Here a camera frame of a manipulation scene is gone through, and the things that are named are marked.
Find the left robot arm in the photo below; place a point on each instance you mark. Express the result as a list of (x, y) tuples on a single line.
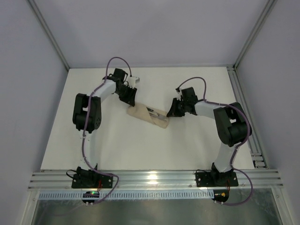
[(87, 118)]

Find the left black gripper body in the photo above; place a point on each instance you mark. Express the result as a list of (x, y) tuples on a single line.
[(126, 91)]

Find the beige cloth napkin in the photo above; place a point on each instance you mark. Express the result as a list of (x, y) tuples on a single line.
[(140, 112)]

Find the aluminium frame post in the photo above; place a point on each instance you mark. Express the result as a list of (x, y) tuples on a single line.
[(42, 21), (263, 16)]

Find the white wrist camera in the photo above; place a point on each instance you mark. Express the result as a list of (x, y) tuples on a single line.
[(179, 93), (133, 81)]

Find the knife with green handle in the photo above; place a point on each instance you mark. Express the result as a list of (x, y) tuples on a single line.
[(158, 116)]

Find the left controller board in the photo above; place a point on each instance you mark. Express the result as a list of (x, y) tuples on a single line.
[(90, 197)]

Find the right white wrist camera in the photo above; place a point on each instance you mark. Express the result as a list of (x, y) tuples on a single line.
[(179, 93)]

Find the slotted cable duct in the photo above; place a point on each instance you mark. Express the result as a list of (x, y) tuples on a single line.
[(131, 194)]

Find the front aluminium rail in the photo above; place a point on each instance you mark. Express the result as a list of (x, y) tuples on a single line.
[(57, 179)]

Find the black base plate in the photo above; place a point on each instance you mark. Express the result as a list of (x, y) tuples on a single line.
[(103, 180), (216, 179)]

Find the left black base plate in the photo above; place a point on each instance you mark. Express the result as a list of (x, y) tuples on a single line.
[(103, 180)]

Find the right aluminium side rail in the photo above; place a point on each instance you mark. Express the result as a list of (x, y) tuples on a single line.
[(253, 141)]

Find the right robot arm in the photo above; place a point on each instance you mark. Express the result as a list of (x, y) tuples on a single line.
[(233, 130)]

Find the controller board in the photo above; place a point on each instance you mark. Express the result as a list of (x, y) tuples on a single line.
[(220, 196), (90, 197)]

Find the left aluminium frame post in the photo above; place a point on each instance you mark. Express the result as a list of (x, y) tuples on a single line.
[(42, 21)]

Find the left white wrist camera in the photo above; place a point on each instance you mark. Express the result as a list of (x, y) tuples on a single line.
[(133, 81)]

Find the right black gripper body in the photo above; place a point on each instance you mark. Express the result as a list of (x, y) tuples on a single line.
[(179, 106)]

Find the fork with green handle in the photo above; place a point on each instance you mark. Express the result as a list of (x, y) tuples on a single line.
[(150, 110)]

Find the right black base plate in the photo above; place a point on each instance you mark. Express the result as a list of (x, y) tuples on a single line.
[(216, 179)]

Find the right aluminium frame post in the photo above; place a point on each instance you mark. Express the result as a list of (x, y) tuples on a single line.
[(263, 16)]

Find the right controller board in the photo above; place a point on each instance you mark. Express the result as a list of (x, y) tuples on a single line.
[(220, 196)]

